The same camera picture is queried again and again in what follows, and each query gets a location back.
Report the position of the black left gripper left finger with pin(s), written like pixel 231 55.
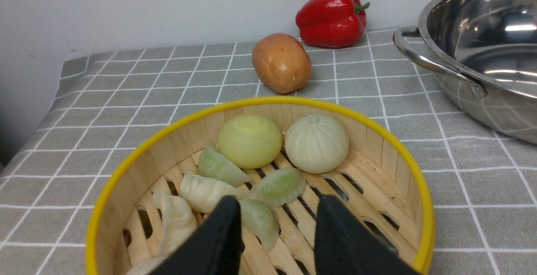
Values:
pixel 214 248

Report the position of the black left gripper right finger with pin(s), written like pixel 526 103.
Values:
pixel 344 246

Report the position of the yellow-rimmed bamboo steamer basket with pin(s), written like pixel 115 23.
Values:
pixel 379 181

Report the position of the stainless steel pot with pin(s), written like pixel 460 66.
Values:
pixel 484 56

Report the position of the white dumpling at left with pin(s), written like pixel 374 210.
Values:
pixel 179 223

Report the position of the white dumpling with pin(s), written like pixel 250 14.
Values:
pixel 179 223
pixel 203 193

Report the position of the green dumpling lower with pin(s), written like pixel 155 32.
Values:
pixel 261 220

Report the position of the green dumpling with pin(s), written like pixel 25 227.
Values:
pixel 261 220
pixel 279 187
pixel 214 164

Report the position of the green dumpling upper left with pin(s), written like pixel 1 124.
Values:
pixel 214 164

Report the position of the green dumpling middle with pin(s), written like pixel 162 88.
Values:
pixel 279 187

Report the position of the white steamed bun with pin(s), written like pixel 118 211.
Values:
pixel 316 144

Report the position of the yellow steamed bun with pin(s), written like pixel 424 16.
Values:
pixel 250 141

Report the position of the grey checked tablecloth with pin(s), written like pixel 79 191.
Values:
pixel 483 183

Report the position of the brown potato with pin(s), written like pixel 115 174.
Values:
pixel 281 63

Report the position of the red bell pepper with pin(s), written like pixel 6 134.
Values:
pixel 333 24

